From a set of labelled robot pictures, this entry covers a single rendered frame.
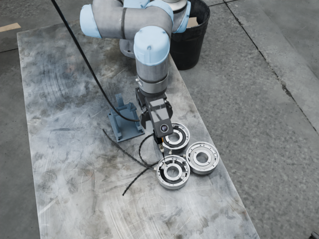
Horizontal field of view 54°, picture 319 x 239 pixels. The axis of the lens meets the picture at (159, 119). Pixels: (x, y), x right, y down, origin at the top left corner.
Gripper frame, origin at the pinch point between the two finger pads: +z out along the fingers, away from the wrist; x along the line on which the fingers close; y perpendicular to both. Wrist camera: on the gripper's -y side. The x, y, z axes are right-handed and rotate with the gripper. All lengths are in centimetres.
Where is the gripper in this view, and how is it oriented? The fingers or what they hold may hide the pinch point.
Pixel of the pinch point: (156, 131)
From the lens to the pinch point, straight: 94.0
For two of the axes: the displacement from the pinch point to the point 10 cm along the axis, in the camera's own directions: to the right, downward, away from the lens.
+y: -3.6, -7.8, 5.1
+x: -9.3, 3.0, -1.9
